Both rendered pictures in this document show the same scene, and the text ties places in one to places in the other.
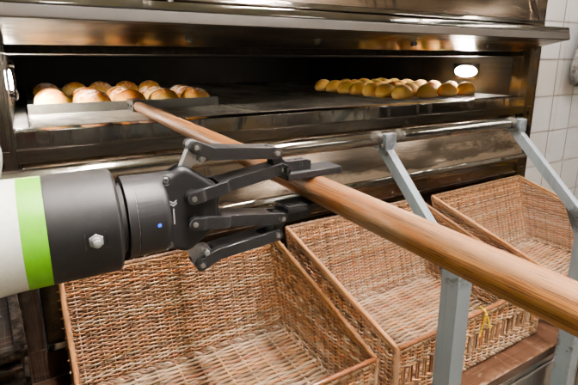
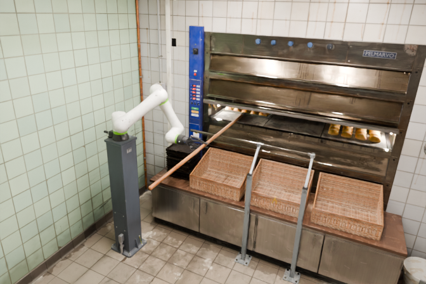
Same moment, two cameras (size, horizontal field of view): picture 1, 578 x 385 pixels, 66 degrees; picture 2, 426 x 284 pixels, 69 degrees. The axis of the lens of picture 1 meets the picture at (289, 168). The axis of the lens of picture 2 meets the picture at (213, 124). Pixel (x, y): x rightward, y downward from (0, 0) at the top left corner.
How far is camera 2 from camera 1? 2.51 m
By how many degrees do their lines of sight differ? 53
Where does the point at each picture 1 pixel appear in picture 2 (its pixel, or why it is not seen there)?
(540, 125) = (406, 168)
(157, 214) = (184, 141)
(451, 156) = (335, 161)
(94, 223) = (179, 140)
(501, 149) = (369, 170)
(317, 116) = (276, 132)
